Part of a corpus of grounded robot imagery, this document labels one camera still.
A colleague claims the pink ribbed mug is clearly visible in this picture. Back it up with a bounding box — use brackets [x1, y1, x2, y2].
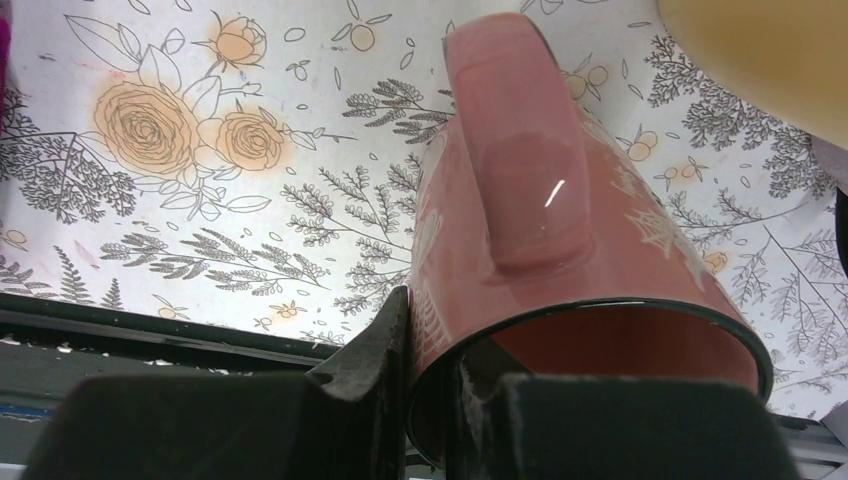
[407, 12, 774, 464]

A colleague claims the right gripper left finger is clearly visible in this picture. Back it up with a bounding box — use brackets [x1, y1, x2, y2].
[23, 287, 409, 479]

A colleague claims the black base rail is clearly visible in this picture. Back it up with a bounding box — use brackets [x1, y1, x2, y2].
[1, 294, 336, 464]

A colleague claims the yellow mug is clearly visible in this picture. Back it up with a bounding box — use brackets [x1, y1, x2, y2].
[657, 1, 847, 148]

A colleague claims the floral tablecloth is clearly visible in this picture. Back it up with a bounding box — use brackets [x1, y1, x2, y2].
[1, 1, 847, 419]

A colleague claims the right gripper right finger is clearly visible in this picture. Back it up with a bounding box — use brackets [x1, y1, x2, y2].
[450, 341, 799, 479]

